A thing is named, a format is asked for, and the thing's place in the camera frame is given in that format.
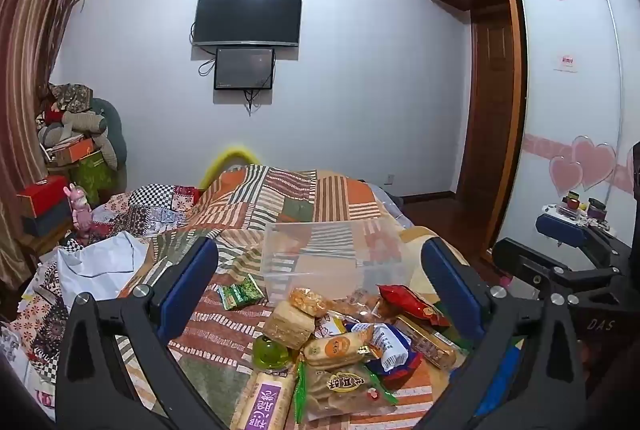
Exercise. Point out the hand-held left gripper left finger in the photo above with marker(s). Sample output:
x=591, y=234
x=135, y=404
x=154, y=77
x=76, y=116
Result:
x=192, y=282

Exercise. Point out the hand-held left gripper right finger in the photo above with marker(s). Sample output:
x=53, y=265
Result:
x=450, y=282

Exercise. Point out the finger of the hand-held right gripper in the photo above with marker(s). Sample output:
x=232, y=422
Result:
x=520, y=260
x=560, y=228

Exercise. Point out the red snack packet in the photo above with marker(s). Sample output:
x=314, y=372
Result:
x=415, y=302

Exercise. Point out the small green snack packet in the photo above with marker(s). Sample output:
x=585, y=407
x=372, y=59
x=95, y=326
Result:
x=241, y=294

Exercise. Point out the blue white snack packet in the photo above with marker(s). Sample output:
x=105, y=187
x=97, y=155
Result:
x=395, y=350

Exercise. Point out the green jelly cup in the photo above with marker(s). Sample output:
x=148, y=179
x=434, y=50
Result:
x=271, y=354

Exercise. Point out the clear plastic container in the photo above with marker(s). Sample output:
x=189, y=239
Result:
x=345, y=255

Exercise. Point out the orange round label bread packet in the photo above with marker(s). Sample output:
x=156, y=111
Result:
x=335, y=349

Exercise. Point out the green edged brown biscuit packet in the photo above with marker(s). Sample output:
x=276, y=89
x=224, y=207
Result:
x=345, y=392

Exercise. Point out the red yellow small jar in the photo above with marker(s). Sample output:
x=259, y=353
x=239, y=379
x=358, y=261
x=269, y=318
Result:
x=573, y=201

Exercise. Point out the dark small jar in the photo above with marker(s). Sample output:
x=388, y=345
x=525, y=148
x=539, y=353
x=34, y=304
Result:
x=596, y=207

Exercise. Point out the long brown biscuit packet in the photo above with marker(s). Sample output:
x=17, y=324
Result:
x=429, y=342

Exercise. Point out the checkered patchwork quilt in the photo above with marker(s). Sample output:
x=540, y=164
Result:
x=155, y=205

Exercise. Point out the grey bed sheet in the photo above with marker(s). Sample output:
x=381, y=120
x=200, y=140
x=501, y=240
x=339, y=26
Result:
x=392, y=212

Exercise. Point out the clear bread packet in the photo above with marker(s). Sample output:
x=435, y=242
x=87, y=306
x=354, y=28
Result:
x=360, y=305

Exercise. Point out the white cloth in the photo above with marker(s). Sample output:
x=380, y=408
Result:
x=100, y=265

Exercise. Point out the tan cake packet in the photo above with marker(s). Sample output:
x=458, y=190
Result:
x=287, y=327

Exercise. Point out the white sliding wardrobe door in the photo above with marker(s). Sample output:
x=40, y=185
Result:
x=570, y=120

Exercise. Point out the orange fried snack packet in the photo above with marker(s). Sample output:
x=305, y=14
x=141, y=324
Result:
x=309, y=301

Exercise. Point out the pink plush toy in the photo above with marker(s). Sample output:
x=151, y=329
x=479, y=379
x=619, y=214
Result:
x=81, y=212

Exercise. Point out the wooden door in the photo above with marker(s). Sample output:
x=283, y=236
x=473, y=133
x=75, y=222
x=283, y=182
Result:
x=492, y=110

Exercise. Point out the purple label cracker packet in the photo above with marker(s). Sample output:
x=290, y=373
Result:
x=262, y=402

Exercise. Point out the striped patchwork blanket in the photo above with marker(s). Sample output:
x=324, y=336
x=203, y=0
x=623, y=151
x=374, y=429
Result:
x=310, y=192

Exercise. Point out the dark grey box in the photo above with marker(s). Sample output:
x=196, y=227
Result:
x=47, y=220

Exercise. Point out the floral cloth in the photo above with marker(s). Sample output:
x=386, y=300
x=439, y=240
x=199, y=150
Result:
x=35, y=325

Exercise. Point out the red white door sticker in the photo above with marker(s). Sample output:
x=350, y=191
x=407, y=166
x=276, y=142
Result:
x=567, y=60

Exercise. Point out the red box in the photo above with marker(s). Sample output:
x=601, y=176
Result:
x=42, y=192

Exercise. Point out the orange box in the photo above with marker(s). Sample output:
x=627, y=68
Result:
x=72, y=150

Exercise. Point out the grey striped plush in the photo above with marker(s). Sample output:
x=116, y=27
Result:
x=87, y=123

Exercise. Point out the small black monitor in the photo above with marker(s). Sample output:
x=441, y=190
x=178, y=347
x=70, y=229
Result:
x=244, y=69

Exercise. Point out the patterned brown cloth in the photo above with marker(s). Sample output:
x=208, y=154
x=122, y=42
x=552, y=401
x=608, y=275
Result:
x=70, y=95

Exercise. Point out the striped brown curtain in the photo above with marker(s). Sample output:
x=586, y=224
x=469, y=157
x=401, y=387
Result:
x=30, y=85

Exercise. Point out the large black television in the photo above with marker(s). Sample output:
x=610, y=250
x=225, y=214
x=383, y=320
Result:
x=247, y=16

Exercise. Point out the white wall outlet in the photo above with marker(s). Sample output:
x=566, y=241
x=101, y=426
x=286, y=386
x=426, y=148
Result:
x=390, y=179

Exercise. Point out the yellow curved bed rail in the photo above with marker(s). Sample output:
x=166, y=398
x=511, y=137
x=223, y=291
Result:
x=231, y=159

